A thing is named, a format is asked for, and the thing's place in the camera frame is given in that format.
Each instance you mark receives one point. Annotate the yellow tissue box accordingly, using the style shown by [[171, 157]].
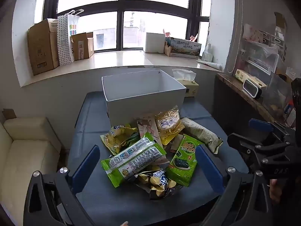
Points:
[[191, 88]]

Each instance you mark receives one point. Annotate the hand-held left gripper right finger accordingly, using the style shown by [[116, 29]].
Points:
[[209, 169]]

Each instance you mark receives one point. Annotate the cream sofa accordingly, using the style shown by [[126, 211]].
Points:
[[23, 160]]

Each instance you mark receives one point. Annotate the yellow noodle packet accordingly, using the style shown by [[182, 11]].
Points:
[[168, 124]]

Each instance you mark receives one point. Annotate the dark chip bag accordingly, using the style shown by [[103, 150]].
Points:
[[155, 181]]

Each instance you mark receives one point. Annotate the pink beige snack packet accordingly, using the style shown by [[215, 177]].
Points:
[[148, 127]]

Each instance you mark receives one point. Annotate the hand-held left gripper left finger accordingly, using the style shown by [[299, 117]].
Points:
[[85, 169]]

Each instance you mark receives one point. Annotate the person's right hand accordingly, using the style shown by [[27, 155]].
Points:
[[274, 190]]

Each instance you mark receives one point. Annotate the clear plastic container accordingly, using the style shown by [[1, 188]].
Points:
[[277, 91]]

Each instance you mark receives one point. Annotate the brown cardboard piece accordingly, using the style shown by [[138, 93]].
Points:
[[9, 113]]

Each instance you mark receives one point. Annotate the printed landscape tissue box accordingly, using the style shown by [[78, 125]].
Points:
[[184, 48]]

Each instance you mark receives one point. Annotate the yellow chip bag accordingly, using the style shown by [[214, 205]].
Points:
[[115, 141]]

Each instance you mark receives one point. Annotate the clear plastic drawer organizer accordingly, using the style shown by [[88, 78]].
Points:
[[258, 56]]

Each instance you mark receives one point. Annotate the pink fox figurine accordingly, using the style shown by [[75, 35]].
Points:
[[194, 38], [166, 32]]

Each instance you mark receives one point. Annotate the white clock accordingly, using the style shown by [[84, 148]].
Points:
[[251, 88]]

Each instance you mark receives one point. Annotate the dotted paper bag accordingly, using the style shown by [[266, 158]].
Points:
[[63, 47]]

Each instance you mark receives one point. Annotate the blue table cloth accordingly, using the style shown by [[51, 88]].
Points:
[[105, 204]]

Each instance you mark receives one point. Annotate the green seaweed packet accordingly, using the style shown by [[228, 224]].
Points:
[[183, 167]]

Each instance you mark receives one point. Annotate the white cardboard box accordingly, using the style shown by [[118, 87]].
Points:
[[141, 108]]

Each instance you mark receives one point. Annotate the white square box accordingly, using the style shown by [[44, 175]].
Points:
[[154, 42]]

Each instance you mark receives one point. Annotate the large cardboard box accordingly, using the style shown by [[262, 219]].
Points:
[[42, 49]]

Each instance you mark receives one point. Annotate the red blue packet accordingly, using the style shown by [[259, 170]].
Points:
[[289, 113]]

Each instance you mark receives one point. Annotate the person's left hand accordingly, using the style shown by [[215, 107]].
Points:
[[124, 224]]

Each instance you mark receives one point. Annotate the pink floral box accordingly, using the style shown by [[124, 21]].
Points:
[[252, 33]]

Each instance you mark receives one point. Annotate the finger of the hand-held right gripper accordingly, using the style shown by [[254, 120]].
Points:
[[259, 124], [242, 143]]

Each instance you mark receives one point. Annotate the small cardboard box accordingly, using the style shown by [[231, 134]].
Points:
[[81, 47]]

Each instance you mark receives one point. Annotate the wooden holder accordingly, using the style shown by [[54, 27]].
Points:
[[167, 50]]

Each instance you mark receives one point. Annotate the beige long snack packet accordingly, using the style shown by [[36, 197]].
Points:
[[199, 131]]

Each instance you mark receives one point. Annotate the long green snack packet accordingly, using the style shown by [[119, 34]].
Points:
[[136, 157]]

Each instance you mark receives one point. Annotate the cream green box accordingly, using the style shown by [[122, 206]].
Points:
[[242, 74]]

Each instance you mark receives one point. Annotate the black window frame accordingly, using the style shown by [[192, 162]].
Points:
[[120, 16]]

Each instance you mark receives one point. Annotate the white tube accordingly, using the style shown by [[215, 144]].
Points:
[[211, 64]]

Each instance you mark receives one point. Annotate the white bottle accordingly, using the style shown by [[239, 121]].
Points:
[[207, 55]]

